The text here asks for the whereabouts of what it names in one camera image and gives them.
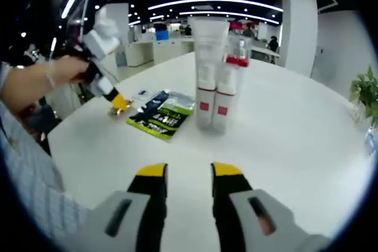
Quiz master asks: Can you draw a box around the green black sachet packet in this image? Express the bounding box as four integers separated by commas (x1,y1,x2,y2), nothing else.
126,89,195,143

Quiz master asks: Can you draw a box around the white office counter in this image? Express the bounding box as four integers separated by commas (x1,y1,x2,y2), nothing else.
116,38,195,68

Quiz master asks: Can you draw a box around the green potted plant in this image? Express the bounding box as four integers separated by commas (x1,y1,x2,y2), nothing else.
349,66,378,122

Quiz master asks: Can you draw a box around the silver foil packet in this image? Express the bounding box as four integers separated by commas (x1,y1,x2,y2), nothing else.
159,90,197,112

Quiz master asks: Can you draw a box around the blue tissue pack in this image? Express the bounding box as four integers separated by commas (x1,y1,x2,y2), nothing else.
364,126,378,157

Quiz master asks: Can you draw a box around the gold foil sachet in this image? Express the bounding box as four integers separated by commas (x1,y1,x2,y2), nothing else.
106,100,136,117

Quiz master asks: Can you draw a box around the person's striped shirt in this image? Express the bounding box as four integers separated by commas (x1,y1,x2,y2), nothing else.
0,66,91,247

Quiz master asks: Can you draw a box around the white skincare tube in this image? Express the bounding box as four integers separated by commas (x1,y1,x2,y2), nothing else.
188,17,232,129

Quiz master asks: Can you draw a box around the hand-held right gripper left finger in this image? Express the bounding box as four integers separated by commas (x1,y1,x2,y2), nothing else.
73,162,168,252

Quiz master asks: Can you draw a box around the blue barrel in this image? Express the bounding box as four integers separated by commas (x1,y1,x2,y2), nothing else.
155,28,170,41

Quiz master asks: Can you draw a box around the white skincare bottle red collar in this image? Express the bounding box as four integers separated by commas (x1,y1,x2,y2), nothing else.
214,35,252,134

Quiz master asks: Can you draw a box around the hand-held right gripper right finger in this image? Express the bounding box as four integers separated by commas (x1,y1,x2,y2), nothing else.
210,162,333,252

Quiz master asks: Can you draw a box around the clear sachet blue print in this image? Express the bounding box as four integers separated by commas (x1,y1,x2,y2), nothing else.
134,87,152,103

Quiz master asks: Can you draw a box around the person's left hand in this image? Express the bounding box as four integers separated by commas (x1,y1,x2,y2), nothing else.
54,56,91,87

